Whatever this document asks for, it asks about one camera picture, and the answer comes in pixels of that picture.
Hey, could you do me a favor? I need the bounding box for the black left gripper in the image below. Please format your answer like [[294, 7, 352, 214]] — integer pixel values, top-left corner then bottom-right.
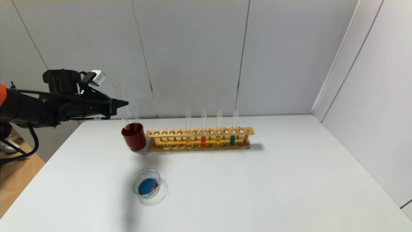
[[88, 90, 129, 117]]

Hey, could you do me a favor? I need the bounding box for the test tube with red pigment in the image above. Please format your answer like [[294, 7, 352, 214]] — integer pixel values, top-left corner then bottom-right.
[[113, 82, 130, 130], [201, 109, 207, 147]]

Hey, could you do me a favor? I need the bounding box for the test tube with yellow pigment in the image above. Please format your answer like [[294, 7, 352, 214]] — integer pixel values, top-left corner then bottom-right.
[[185, 110, 192, 147], [216, 110, 222, 146]]

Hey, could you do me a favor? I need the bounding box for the wooden test tube rack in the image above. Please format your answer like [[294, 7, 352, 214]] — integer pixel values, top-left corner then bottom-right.
[[145, 127, 254, 152]]

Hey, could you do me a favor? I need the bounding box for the dark red cup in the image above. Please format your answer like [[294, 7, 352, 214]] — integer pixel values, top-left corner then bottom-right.
[[121, 122, 147, 151]]

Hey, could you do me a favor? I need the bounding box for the clear glass dish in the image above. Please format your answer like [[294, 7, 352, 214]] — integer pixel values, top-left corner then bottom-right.
[[133, 168, 168, 205]]

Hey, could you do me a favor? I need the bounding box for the black sneaker with white sole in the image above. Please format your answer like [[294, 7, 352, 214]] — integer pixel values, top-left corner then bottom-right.
[[0, 138, 20, 154]]

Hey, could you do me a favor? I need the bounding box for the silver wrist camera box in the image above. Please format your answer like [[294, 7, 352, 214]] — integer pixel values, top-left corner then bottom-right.
[[91, 70, 107, 87]]

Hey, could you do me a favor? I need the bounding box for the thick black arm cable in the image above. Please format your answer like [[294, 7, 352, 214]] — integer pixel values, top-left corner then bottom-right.
[[0, 124, 40, 161]]

